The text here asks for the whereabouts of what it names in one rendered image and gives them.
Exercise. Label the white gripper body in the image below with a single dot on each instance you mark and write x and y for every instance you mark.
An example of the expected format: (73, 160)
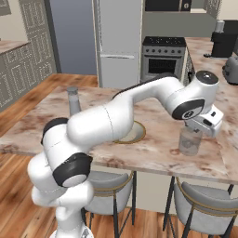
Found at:
(203, 128)

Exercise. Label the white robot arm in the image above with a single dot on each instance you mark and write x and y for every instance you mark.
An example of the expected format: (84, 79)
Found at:
(93, 124)

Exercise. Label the clear glass cup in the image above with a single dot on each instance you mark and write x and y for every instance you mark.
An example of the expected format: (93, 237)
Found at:
(189, 145)

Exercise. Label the grey patterned base cupboards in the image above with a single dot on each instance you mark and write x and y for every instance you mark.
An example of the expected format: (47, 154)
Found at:
(189, 68)

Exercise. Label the silver toaster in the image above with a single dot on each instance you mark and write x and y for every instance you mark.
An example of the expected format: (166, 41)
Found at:
(231, 70)

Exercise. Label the grey padded stool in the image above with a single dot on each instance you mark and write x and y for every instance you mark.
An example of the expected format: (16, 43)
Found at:
(108, 192)
(207, 207)

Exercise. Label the silver oven with hob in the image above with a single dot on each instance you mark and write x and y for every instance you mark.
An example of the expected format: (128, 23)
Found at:
(162, 59)

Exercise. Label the black coffee machine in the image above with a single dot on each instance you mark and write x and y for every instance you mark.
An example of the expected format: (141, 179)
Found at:
(223, 42)

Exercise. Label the silver fridge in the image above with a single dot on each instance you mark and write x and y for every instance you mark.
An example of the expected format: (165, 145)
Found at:
(119, 43)

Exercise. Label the black microwave oven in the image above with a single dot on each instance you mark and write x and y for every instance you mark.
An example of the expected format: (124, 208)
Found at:
(167, 4)

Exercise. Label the grey bottle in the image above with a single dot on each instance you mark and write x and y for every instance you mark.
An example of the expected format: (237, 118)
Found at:
(74, 103)

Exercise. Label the grey patterned cupboard run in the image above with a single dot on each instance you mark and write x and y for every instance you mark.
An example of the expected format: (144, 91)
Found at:
(21, 59)

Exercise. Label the grey patterned wall cupboard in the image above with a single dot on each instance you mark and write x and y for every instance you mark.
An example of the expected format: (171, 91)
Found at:
(212, 6)

